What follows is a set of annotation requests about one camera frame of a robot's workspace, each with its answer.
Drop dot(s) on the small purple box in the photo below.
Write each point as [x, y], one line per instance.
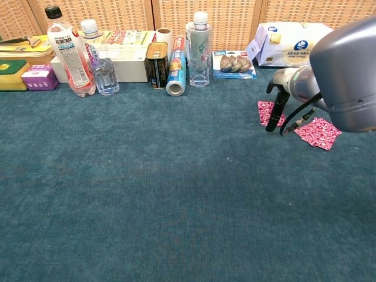
[41, 80]

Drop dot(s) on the long white box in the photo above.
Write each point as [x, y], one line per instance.
[132, 69]

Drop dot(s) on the woven folding screen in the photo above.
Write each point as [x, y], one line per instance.
[229, 23]

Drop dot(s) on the black and gold tin can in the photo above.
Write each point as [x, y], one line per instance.
[157, 70]

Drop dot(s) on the small water bottle purple label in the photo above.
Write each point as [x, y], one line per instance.
[105, 79]

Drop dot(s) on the green and yellow scouring sponge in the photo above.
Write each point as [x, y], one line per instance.
[11, 79]

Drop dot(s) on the white paper roll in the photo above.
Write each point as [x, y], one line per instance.
[164, 36]

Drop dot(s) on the white tissue pack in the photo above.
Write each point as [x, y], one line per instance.
[279, 38]

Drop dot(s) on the blue blister pack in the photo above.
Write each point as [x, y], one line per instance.
[235, 64]

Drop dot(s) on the blue plastic wrap roll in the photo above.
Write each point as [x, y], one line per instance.
[176, 67]

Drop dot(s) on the teal table mat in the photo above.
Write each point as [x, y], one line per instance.
[147, 176]

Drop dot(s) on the pink patterned square tile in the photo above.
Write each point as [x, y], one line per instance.
[262, 110]
[318, 133]

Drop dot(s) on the tall clear bottle white cap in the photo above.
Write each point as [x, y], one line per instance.
[199, 53]

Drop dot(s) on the flat brown cardboard box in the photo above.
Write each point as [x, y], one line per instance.
[38, 60]

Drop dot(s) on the pink drink bottle black cap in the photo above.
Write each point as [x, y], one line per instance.
[73, 67]

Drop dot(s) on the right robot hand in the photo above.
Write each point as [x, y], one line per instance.
[283, 80]

